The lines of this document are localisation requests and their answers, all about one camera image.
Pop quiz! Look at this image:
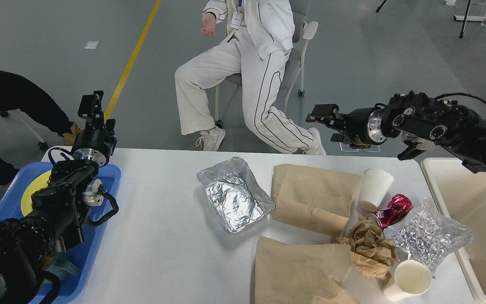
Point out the beige plastic bin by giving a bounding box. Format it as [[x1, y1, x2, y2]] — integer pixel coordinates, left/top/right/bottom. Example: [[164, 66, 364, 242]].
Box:
[[421, 158, 486, 304]]

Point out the clear floor plate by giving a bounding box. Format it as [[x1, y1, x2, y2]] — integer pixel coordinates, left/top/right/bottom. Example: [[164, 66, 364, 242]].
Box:
[[363, 146, 381, 153], [339, 143, 359, 153]]

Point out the clear plastic wrapper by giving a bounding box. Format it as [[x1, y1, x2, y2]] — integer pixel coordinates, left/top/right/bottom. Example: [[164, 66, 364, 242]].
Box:
[[383, 198, 474, 275]]

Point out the red round object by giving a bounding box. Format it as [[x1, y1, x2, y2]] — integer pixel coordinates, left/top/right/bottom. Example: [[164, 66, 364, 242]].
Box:
[[366, 194, 413, 229]]

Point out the person in white tracksuit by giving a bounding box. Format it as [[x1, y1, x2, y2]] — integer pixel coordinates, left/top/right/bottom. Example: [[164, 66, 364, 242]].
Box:
[[174, 0, 326, 155]]

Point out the crumpled brown paper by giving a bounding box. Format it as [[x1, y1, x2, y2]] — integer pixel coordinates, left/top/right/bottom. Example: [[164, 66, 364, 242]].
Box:
[[331, 219, 397, 281]]

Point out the tan work boot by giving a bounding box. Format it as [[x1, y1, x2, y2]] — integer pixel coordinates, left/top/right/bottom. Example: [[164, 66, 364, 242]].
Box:
[[60, 122, 81, 146]]

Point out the clear floor plate left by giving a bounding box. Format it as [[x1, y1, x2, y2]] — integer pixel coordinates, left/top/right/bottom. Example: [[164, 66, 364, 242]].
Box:
[[339, 143, 359, 153]]

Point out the brown paper bag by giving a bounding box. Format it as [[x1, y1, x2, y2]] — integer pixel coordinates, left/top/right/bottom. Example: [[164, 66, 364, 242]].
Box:
[[271, 164, 363, 236], [254, 236, 358, 304]]

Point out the dark teal mug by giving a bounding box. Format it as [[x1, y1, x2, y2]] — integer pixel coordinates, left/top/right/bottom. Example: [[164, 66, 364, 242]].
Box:
[[46, 252, 81, 282]]

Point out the aluminium foil tray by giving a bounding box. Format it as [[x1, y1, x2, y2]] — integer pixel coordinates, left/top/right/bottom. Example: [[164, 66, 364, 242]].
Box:
[[196, 157, 275, 233]]

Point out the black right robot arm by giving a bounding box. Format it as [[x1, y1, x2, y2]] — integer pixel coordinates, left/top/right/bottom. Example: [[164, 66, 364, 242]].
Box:
[[305, 92, 486, 173]]

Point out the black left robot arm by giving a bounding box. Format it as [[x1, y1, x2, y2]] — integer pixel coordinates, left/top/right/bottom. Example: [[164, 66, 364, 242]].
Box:
[[0, 90, 119, 304]]

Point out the blue plastic tray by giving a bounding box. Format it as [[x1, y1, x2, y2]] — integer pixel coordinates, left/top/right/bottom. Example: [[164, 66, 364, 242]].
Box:
[[0, 162, 121, 304]]

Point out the yellow plastic plate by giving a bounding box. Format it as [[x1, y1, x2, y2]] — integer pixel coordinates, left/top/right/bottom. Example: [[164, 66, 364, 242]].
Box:
[[20, 171, 51, 216]]

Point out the white paper cup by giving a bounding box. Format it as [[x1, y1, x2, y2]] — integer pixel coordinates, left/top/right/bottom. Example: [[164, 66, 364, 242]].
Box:
[[357, 168, 394, 212]]

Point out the clear floor plate right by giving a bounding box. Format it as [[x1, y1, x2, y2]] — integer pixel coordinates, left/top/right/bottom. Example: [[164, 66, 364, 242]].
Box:
[[363, 146, 381, 153]]

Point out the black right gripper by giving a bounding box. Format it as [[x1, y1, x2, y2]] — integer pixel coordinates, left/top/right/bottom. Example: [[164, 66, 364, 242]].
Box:
[[305, 104, 386, 149]]

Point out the person in black trousers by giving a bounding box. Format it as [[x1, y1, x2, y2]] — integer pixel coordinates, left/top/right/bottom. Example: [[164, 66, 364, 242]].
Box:
[[0, 71, 72, 186]]

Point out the white paper scrap on floor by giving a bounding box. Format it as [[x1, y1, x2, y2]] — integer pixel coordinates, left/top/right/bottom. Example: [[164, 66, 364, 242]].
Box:
[[84, 41, 100, 49]]

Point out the white cup lower right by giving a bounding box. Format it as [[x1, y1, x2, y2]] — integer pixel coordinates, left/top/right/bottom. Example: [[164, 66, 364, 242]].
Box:
[[382, 260, 432, 301]]

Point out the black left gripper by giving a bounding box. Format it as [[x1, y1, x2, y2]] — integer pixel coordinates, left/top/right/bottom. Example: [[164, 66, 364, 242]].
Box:
[[71, 91, 116, 167]]

